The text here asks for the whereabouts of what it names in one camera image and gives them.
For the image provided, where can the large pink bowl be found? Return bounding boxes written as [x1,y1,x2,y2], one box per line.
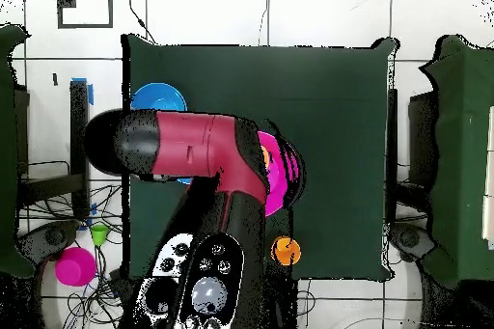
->
[256,130,307,217]

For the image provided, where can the orange cup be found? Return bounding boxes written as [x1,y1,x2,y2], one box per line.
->
[269,235,303,267]

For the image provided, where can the dark green table cloth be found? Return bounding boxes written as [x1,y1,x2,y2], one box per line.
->
[121,33,398,282]

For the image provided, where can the small green cup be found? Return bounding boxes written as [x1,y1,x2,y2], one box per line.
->
[89,224,110,247]

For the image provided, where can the blue tape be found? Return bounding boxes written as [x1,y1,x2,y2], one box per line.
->
[70,76,95,106]

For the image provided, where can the black box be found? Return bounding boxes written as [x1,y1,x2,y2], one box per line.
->
[407,91,439,187]

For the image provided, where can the black power adapter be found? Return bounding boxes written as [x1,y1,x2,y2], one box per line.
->
[108,268,134,307]

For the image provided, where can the black equipment base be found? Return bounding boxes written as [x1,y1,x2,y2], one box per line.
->
[388,222,435,262]
[16,219,81,264]

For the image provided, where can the pink cup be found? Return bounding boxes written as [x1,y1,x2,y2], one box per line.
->
[54,246,97,288]

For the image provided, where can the green cloth covered table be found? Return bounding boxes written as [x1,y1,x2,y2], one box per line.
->
[419,34,494,289]
[0,22,38,278]

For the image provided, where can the black post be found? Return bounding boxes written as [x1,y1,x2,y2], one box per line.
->
[386,88,399,206]

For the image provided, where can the black stand frame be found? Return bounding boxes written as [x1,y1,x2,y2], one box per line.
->
[14,78,92,222]

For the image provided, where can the black cable tangle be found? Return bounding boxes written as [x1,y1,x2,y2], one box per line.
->
[16,183,124,329]

